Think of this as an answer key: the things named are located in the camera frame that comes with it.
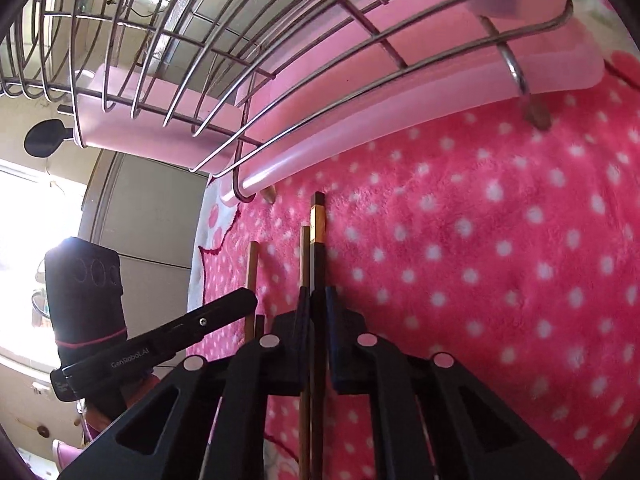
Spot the wooden chopstick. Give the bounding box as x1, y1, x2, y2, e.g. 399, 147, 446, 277
298, 226, 312, 480
244, 241, 261, 343

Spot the pink polka dot blanket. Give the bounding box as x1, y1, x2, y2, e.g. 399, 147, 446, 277
187, 0, 640, 480

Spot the black chopstick with gold band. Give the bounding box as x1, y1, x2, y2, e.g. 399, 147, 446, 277
309, 191, 328, 480

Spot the window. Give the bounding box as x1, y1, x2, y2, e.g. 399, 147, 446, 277
0, 157, 88, 366

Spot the pink plastic item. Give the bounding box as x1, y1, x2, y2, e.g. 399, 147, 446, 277
51, 439, 86, 468

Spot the steel wire utensil rack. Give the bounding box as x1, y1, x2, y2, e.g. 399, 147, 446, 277
0, 0, 576, 206

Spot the grey kitchen cabinet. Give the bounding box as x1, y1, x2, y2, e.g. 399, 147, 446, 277
77, 150, 211, 281

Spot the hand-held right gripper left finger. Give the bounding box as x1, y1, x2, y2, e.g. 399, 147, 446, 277
57, 285, 313, 480

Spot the person's left hand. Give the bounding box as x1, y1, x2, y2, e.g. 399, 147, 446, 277
122, 366, 157, 408

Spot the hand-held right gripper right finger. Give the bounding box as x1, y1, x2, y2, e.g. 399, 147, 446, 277
325, 285, 583, 480

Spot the pink plastic drip tray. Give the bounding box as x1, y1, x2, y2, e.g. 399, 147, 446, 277
217, 7, 607, 207

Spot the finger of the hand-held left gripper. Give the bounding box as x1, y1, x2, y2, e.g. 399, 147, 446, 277
150, 289, 259, 356

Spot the black spoon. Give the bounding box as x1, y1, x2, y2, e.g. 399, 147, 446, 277
23, 119, 77, 158

